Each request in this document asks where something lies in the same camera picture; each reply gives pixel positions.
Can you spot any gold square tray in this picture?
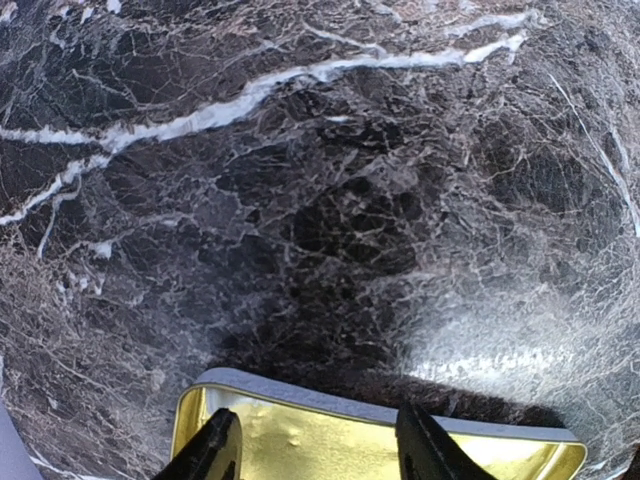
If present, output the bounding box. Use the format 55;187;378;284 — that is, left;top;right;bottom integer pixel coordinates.
171;367;587;479

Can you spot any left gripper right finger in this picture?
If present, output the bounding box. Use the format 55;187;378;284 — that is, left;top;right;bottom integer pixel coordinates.
395;403;495;480

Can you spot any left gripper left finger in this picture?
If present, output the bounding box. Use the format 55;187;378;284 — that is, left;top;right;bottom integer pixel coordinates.
153;408;243;480

